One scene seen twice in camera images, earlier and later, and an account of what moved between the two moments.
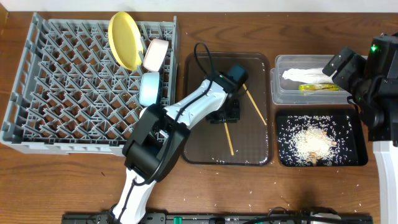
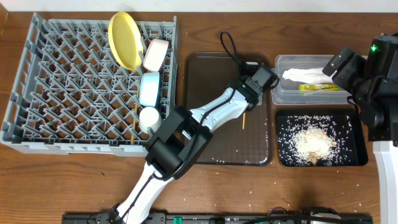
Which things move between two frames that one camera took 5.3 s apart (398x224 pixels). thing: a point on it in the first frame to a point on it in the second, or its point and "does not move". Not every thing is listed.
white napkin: x=307 y=75 does not move
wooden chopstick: x=255 y=105 to x=244 y=121
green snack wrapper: x=318 y=87 does not move
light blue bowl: x=148 y=88 does not move
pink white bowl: x=156 y=50 does not move
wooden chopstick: x=229 y=139 to x=134 y=117
